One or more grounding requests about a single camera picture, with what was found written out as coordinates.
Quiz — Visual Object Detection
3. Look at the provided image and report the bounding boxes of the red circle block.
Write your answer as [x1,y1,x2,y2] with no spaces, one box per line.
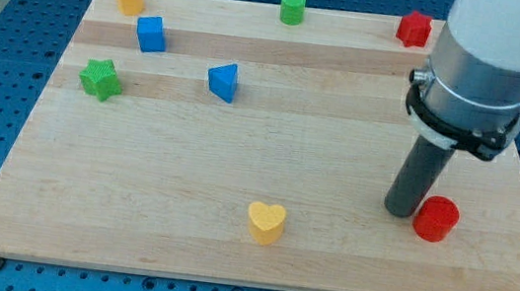
[412,195,460,243]

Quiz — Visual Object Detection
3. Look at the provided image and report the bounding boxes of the red star block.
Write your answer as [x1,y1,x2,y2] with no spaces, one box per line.
[396,11,433,47]

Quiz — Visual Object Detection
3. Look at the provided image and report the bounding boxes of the blue cube block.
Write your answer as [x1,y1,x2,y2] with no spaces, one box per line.
[136,16,167,53]

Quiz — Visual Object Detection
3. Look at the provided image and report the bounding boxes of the green cylinder block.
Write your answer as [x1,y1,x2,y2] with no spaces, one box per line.
[279,0,307,26]

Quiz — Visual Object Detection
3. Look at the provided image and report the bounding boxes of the green star block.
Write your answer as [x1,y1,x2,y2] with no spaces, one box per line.
[79,59,122,102]

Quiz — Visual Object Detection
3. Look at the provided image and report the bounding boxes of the light wooden board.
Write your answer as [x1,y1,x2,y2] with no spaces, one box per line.
[0,0,520,291]

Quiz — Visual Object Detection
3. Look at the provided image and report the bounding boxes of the blue triangle block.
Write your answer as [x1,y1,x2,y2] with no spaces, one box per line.
[207,63,238,104]

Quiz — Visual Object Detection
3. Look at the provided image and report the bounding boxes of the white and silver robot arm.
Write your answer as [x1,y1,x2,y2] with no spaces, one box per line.
[406,0,520,161]

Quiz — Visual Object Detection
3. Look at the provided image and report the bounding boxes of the yellow heart block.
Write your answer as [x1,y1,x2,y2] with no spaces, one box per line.
[248,201,287,246]

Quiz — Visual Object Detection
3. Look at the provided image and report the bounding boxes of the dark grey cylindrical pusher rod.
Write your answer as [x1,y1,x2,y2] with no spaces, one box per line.
[384,136,454,218]

